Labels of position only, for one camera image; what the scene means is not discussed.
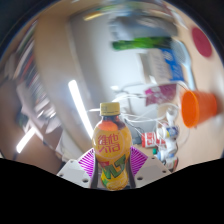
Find grey shaker bottle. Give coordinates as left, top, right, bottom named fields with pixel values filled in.
left=108, top=14, right=178, bottom=38

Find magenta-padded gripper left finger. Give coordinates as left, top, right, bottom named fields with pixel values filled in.
left=56, top=147, right=99, bottom=189

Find white cable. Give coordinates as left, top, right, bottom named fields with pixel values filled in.
left=113, top=83, right=181, bottom=134

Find magenta pouch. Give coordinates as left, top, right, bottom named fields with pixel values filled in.
left=144, top=83, right=178, bottom=107

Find red and white can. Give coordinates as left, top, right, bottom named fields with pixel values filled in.
left=140, top=131, right=166, bottom=148

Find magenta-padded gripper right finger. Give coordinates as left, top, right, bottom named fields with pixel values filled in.
left=128, top=145, right=172, bottom=188

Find ceiling tube light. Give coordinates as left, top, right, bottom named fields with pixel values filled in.
left=15, top=128, right=36, bottom=154

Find white LED light bar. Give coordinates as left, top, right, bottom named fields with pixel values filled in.
left=68, top=79, right=95, bottom=139

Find tall green canister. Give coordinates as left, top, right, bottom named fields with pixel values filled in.
left=112, top=36, right=173, bottom=51

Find yellow drink bottle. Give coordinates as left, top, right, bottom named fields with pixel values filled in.
left=91, top=102, right=133, bottom=191

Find orange plastic cup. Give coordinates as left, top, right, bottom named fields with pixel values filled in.
left=180, top=89, right=219, bottom=129

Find white and blue carton box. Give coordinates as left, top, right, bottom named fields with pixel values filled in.
left=139, top=48, right=185, bottom=83

